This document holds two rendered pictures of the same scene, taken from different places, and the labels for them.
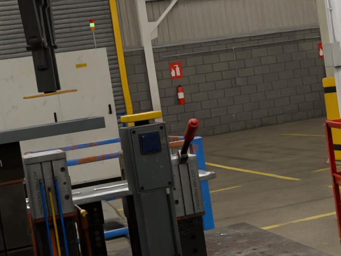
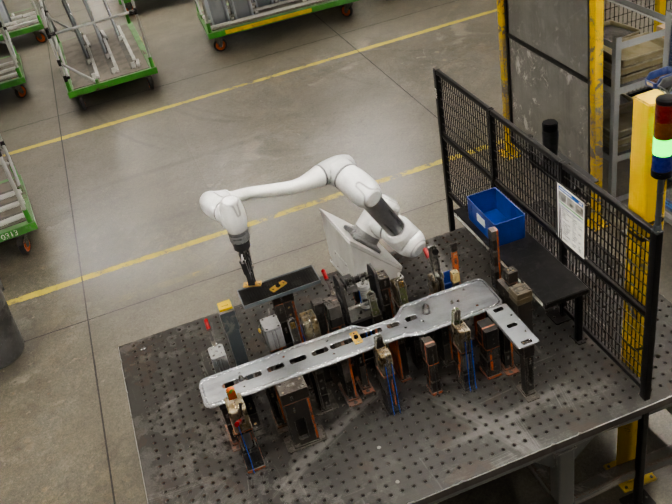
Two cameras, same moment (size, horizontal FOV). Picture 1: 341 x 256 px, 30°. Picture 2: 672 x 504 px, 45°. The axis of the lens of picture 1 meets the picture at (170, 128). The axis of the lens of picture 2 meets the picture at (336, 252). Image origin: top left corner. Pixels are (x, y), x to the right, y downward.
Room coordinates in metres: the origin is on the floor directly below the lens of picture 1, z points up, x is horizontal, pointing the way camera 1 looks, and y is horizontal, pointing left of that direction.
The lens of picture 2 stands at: (3.98, 0.77, 3.33)
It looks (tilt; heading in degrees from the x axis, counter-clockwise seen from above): 34 degrees down; 184
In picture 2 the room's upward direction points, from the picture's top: 12 degrees counter-clockwise
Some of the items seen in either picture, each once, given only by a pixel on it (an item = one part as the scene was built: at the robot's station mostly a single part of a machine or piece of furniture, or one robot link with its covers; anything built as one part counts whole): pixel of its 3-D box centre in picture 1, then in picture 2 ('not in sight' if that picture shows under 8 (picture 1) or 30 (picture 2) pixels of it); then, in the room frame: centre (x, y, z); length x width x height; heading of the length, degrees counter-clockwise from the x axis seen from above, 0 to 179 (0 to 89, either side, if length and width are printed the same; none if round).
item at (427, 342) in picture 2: not in sight; (432, 366); (1.37, 0.92, 0.84); 0.11 x 0.08 x 0.29; 16
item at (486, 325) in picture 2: not in sight; (488, 348); (1.31, 1.18, 0.84); 0.11 x 0.10 x 0.28; 16
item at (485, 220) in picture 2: not in sight; (495, 216); (0.66, 1.37, 1.10); 0.30 x 0.17 x 0.13; 16
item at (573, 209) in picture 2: not in sight; (572, 220); (1.09, 1.62, 1.30); 0.23 x 0.02 x 0.31; 16
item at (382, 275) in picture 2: not in sight; (387, 309); (1.01, 0.77, 0.91); 0.07 x 0.05 x 0.42; 16
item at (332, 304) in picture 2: not in sight; (338, 333); (1.10, 0.53, 0.89); 0.13 x 0.11 x 0.38; 16
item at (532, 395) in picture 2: not in sight; (527, 368); (1.47, 1.31, 0.84); 0.11 x 0.06 x 0.29; 16
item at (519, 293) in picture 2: not in sight; (521, 319); (1.20, 1.36, 0.88); 0.08 x 0.08 x 0.36; 16
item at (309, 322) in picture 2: not in sight; (315, 348); (1.17, 0.41, 0.89); 0.13 x 0.11 x 0.38; 16
